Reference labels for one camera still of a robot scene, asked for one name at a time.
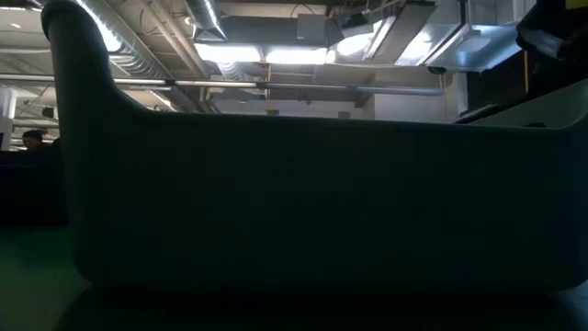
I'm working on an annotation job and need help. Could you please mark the yellow-lidded spice jar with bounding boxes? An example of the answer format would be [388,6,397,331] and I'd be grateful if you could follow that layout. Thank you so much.
[514,0,588,63]

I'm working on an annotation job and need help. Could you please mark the light teal plastic bin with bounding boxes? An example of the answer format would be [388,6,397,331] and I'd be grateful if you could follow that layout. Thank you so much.
[40,0,588,295]

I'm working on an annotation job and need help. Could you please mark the grey horizontal ceiling pipe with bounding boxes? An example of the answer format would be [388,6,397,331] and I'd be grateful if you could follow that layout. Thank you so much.
[112,77,446,97]

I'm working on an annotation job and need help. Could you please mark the ceiling light panel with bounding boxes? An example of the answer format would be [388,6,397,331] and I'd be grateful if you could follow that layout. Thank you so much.
[193,42,263,63]
[265,45,329,66]

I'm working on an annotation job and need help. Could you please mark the grey ceiling box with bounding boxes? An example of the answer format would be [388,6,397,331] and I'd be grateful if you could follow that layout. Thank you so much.
[296,13,328,41]

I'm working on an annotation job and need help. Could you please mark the green table mat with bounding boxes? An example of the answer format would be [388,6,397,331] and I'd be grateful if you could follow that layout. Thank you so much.
[0,224,91,331]

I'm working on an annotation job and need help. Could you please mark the shiny round duct pipe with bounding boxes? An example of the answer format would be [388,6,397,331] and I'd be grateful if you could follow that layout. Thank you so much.
[186,0,230,42]

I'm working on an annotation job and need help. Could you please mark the spiral silver air duct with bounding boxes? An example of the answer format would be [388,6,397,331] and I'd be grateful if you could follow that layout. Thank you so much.
[73,0,203,114]

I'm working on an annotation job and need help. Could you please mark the rectangular sheet-metal duct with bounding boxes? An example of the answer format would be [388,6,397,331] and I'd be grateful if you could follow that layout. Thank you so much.
[328,0,538,74]

